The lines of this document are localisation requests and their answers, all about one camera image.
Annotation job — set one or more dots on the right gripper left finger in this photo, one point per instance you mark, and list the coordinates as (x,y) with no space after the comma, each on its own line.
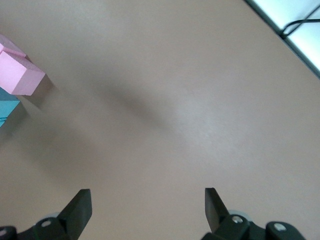
(72,215)

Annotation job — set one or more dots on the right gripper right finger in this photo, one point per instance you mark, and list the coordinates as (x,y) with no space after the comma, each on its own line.
(225,225)

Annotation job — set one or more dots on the pink foam cube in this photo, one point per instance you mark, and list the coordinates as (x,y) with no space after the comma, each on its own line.
(15,72)
(10,46)

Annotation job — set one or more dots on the brown paper table cover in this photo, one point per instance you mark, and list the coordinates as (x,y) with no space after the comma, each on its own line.
(162,100)

